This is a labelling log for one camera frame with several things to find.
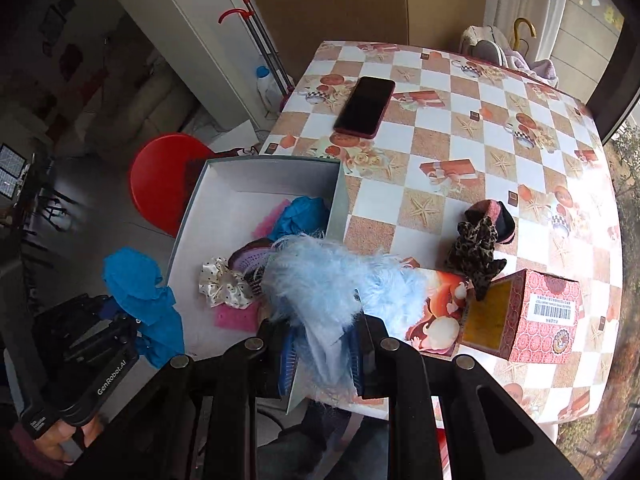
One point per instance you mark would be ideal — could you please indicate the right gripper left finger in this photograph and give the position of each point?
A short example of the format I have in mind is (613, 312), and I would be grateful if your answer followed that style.
(288, 362)

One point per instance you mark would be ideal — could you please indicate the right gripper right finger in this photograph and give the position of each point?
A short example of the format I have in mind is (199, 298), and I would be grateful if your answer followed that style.
(358, 349)

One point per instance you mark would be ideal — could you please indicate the blue shoe cover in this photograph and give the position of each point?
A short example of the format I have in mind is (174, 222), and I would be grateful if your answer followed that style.
(135, 282)
(305, 215)

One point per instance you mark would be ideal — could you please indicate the white polka dot scrunchie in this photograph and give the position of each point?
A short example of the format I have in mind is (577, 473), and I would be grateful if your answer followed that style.
(222, 286)

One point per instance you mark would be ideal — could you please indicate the purple knitted pouch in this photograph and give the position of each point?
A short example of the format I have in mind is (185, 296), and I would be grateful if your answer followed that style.
(250, 260)

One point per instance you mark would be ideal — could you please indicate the small pink foam sponge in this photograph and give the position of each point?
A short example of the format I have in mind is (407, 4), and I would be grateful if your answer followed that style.
(266, 225)

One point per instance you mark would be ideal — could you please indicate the large pink foam sponge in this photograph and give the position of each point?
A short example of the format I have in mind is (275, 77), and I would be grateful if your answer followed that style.
(243, 320)

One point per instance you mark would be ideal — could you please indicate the person's left hand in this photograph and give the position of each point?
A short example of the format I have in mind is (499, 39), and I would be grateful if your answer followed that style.
(56, 441)

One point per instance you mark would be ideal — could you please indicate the floral tissue box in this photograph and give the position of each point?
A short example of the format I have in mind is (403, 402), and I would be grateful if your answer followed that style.
(439, 331)

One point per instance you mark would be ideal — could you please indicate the leopard print scrunchie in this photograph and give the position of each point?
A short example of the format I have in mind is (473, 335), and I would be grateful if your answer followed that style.
(472, 254)

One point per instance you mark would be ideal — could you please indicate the red patterned cardboard box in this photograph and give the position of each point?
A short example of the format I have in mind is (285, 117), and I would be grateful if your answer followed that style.
(527, 317)

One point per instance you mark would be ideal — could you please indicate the red plastic stool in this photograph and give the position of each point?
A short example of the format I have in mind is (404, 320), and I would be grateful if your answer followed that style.
(163, 176)

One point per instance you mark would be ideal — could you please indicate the dark red smartphone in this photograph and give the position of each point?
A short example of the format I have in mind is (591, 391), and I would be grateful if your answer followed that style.
(365, 108)

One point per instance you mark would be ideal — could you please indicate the checkered tablecloth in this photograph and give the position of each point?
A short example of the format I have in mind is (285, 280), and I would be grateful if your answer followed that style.
(457, 132)

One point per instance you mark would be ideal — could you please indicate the green sofa cushion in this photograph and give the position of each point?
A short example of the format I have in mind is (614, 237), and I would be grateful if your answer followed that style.
(131, 119)

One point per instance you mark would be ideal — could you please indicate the white detergent bottle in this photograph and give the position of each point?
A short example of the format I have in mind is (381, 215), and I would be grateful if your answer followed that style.
(268, 90)

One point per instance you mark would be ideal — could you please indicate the white cabinet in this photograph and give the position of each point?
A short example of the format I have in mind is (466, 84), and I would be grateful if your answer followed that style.
(217, 61)

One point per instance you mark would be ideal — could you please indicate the red handled mop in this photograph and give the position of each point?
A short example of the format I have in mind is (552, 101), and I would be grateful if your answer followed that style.
(267, 49)

